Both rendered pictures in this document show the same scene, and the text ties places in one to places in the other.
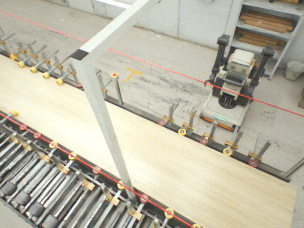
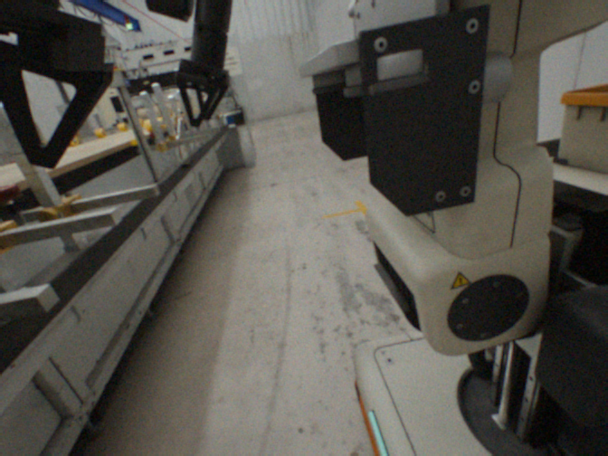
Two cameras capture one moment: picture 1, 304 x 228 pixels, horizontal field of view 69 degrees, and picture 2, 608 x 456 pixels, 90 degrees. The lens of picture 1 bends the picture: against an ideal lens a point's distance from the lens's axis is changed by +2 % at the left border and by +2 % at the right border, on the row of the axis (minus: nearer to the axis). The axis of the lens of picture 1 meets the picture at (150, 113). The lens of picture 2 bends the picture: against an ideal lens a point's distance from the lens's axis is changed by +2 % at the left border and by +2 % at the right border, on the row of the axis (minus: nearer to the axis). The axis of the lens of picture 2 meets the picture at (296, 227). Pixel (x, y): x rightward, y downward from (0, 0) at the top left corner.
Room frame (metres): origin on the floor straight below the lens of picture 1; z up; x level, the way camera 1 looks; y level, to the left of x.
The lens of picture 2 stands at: (1.56, -1.30, 1.02)
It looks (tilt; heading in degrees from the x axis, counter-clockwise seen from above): 25 degrees down; 56
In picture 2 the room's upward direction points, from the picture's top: 11 degrees counter-clockwise
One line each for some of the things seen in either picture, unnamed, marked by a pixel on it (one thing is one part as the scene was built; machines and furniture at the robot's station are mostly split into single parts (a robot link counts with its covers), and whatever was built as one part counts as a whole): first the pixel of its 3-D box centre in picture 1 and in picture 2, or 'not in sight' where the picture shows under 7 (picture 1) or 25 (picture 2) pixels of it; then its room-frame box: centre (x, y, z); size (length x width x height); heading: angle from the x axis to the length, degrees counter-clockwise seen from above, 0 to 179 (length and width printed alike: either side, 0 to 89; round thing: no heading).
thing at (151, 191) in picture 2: (169, 115); (84, 205); (1.56, -0.23, 0.81); 0.43 x 0.03 x 0.04; 147
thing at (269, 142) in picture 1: (261, 153); not in sight; (0.95, -1.07, 0.91); 0.04 x 0.04 x 0.48; 57
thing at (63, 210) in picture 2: (168, 118); (62, 210); (1.51, -0.21, 0.81); 0.14 x 0.06 x 0.05; 57
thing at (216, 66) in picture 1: (219, 56); not in sight; (1.87, -0.78, 1.40); 0.11 x 0.06 x 0.43; 57
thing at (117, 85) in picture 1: (118, 92); (139, 137); (1.90, 0.39, 0.93); 0.05 x 0.05 x 0.45; 57
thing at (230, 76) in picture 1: (233, 80); (380, 90); (1.89, -1.05, 0.99); 0.28 x 0.16 x 0.22; 57
